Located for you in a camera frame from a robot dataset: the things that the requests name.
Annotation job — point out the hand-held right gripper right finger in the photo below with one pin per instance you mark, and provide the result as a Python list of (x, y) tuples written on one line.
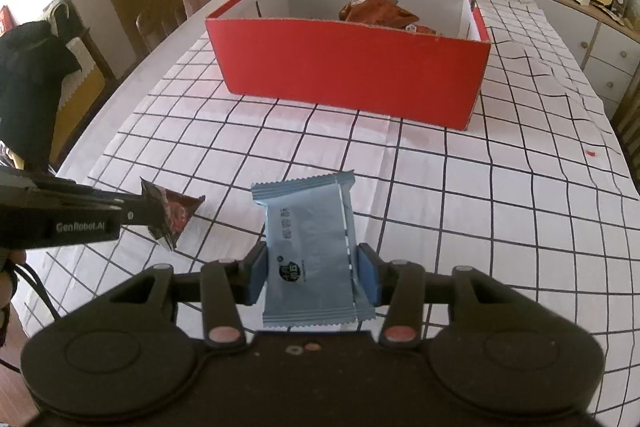
[(370, 277)]

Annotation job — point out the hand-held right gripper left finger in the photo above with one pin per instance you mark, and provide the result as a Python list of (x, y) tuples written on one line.
[(257, 277)]

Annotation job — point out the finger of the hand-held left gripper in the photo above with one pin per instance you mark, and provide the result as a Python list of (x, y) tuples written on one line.
[(137, 212)]

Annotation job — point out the dark red triangular snack packet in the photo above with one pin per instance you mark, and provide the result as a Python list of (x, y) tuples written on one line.
[(177, 212)]

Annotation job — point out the light blue snack packet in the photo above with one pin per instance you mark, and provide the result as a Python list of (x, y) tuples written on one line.
[(310, 247)]

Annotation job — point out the red cardboard box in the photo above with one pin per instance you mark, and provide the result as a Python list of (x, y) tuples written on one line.
[(350, 67)]

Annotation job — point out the person's left hand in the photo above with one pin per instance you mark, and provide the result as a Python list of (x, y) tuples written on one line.
[(6, 282)]

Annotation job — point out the white checkered tablecloth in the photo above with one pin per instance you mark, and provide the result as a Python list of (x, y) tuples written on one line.
[(450, 207)]

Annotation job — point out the yellow bag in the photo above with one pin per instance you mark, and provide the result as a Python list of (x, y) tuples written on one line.
[(80, 102)]

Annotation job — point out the black jacket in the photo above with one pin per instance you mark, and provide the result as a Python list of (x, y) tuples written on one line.
[(30, 82)]

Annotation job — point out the pale patterned cloth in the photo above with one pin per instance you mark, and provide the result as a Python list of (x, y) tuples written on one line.
[(62, 14)]

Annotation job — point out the large red snack bag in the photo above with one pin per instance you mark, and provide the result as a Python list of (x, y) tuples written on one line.
[(422, 29)]

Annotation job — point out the orange brown snack packet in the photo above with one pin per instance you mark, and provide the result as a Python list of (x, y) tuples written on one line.
[(372, 9)]

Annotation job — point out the wooden chair with dark seat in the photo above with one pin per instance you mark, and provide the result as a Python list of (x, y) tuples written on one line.
[(630, 122)]

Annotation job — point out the white cabinet with wooden top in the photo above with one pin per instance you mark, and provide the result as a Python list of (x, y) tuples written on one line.
[(600, 52)]

